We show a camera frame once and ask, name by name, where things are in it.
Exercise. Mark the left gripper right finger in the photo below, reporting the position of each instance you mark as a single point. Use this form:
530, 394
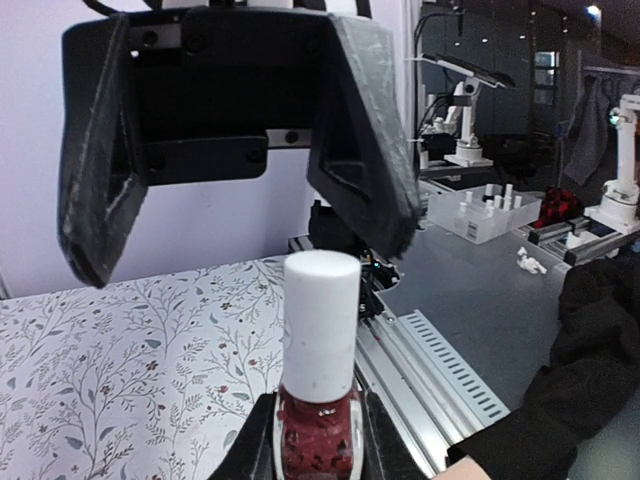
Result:
386, 457

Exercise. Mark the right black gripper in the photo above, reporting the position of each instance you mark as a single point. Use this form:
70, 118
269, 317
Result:
204, 94

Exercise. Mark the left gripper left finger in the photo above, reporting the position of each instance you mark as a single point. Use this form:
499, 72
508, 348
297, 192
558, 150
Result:
250, 456

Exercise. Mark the red nail polish bottle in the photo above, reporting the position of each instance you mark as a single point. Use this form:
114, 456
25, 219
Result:
318, 441

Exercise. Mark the black sleeved forearm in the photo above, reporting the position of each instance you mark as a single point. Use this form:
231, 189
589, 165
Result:
592, 373

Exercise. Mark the person's hand with painted nails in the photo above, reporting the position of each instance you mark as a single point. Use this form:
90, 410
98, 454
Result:
464, 469

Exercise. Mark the white crumpled tissue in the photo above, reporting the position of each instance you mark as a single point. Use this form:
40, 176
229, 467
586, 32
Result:
528, 263

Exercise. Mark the clear plastic storage box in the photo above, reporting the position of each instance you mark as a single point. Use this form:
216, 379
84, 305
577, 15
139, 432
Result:
483, 213

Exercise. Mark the red black checkered cloth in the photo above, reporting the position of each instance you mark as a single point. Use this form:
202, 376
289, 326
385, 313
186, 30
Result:
558, 205

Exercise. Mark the front aluminium rail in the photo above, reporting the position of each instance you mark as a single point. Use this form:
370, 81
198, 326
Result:
433, 396

